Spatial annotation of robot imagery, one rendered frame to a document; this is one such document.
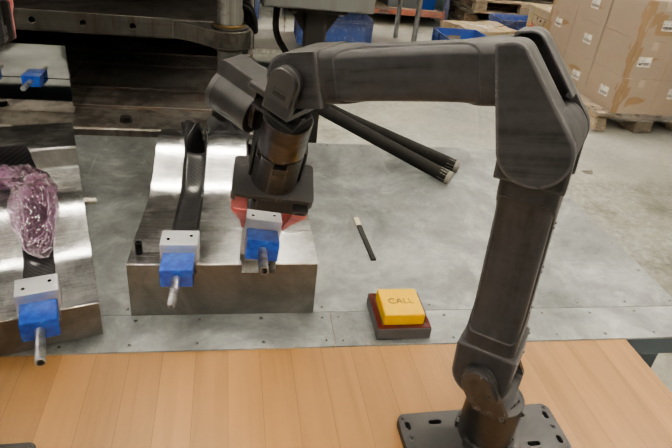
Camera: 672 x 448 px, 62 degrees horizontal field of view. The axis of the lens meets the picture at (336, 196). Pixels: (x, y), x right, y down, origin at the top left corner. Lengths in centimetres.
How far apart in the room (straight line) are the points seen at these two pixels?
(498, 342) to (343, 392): 23
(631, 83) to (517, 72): 400
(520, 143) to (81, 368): 59
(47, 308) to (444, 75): 55
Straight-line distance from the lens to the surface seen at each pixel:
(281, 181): 67
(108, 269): 95
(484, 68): 50
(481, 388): 63
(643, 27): 437
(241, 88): 64
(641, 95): 455
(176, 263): 77
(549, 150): 49
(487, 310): 60
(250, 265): 83
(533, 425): 77
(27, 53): 158
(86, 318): 82
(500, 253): 56
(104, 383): 78
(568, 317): 97
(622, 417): 86
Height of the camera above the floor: 136
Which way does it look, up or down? 29 degrees down
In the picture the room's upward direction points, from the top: 6 degrees clockwise
